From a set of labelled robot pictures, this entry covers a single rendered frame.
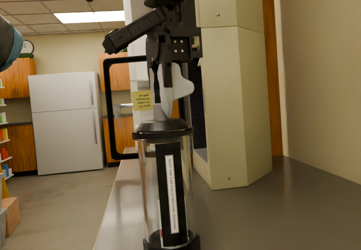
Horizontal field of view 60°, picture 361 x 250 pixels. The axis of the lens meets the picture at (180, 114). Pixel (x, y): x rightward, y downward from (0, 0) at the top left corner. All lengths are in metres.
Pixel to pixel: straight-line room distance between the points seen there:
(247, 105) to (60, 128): 5.18
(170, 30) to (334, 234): 0.48
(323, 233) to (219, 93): 0.45
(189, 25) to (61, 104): 5.42
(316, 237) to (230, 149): 0.37
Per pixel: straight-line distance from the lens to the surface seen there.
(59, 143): 5.98
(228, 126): 0.92
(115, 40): 0.52
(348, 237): 0.68
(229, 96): 0.92
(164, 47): 0.51
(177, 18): 0.56
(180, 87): 0.53
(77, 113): 5.87
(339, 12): 1.10
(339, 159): 1.13
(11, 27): 0.87
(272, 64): 1.37
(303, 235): 0.68
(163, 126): 0.51
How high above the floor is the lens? 1.22
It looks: 3 degrees down
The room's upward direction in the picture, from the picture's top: 4 degrees counter-clockwise
